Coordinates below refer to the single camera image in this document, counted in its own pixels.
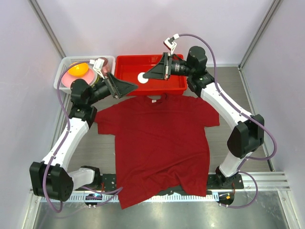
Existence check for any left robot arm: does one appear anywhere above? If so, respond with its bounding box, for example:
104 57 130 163
30 73 138 202

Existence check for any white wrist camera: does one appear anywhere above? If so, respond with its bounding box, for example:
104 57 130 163
163 33 180 55
89 57 108 79

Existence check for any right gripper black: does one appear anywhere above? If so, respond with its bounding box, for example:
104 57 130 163
143 53 193 81

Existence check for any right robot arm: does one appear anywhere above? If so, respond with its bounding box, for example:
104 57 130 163
143 46 264 188

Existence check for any white slotted cable duct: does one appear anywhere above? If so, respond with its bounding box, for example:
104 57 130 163
41 192 220 203

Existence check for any white plastic basket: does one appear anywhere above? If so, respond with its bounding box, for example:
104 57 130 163
53 55 115 94

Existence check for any red plastic bin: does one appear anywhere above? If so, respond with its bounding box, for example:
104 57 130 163
114 54 187 96

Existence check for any green plate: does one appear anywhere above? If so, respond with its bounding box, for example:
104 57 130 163
91 75 100 87

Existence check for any pink translucent cup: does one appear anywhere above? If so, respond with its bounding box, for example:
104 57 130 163
94 57 111 77

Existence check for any red t-shirt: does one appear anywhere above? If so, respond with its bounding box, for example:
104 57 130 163
95 94 220 209

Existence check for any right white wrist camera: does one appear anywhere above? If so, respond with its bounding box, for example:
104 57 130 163
163 33 180 55

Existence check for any orange bowl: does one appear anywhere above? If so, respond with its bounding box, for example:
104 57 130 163
68 62 89 78

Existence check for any aluminium frame rail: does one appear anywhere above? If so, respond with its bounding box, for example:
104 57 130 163
30 171 291 193

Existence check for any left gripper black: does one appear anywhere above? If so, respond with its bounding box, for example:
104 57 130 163
87 72 138 105

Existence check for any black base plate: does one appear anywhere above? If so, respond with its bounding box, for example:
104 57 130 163
88 173 244 196

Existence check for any pink plate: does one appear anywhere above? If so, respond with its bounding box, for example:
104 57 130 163
61 68 98 88

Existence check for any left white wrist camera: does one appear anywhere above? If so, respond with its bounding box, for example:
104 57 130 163
89 57 108 79

